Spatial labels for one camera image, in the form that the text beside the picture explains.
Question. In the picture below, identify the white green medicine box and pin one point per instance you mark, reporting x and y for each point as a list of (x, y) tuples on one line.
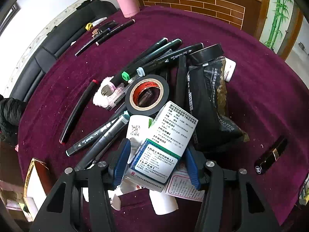
[(165, 143)]

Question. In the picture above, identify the far black marker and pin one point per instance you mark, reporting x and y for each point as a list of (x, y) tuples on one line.
[(115, 31)]

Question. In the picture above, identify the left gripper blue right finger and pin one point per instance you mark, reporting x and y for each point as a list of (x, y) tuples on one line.
[(194, 162)]

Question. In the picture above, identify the maroon velvet cloth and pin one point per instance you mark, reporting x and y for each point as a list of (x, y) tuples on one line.
[(265, 98)]

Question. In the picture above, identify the dark grey marker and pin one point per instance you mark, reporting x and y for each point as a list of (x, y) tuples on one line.
[(102, 142)]

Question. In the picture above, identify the black tape roll red core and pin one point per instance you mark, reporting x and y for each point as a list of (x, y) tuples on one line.
[(147, 95)]

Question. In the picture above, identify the white spray bottle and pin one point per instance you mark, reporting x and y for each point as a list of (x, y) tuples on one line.
[(126, 186)]

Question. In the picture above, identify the pink fluffy keychain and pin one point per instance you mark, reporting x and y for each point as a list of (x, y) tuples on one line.
[(109, 96)]

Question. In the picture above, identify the pink bordered white box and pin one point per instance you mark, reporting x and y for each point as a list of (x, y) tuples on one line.
[(179, 185)]

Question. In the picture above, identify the small white dropper bottle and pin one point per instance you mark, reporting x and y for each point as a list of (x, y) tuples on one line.
[(162, 204)]

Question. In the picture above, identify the pink capped black marker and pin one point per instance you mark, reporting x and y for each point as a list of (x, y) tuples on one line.
[(117, 79)]

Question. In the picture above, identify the black gold lipstick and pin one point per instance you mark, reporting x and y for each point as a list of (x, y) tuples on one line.
[(269, 157)]

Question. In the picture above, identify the blue capped black marker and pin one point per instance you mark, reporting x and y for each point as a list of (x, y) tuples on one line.
[(159, 62)]

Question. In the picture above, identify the teal capped black marker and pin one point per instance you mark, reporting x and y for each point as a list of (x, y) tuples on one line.
[(94, 136)]

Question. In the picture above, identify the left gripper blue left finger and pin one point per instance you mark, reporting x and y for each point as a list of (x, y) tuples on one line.
[(118, 164)]

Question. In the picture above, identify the green capped black marker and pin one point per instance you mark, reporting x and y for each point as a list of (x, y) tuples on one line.
[(173, 45)]

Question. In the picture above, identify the wooden headboard brick pattern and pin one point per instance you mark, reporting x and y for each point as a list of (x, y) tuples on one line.
[(246, 15)]

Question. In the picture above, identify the white pill bottle green label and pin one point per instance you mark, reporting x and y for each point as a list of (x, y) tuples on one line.
[(137, 130)]

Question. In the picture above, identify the yellow white object on sofa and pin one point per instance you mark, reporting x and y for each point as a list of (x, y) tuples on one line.
[(89, 26)]

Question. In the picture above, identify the black leather sofa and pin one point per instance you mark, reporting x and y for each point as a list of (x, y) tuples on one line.
[(57, 41)]

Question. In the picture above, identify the key bunch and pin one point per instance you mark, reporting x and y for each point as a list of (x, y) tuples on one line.
[(95, 31)]

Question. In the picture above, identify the black foil snack bag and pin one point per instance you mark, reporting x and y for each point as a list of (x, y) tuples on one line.
[(207, 96)]

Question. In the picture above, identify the red capped black marker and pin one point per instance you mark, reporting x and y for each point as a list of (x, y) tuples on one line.
[(77, 111)]

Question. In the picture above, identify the long black marker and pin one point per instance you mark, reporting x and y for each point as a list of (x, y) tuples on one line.
[(180, 88)]

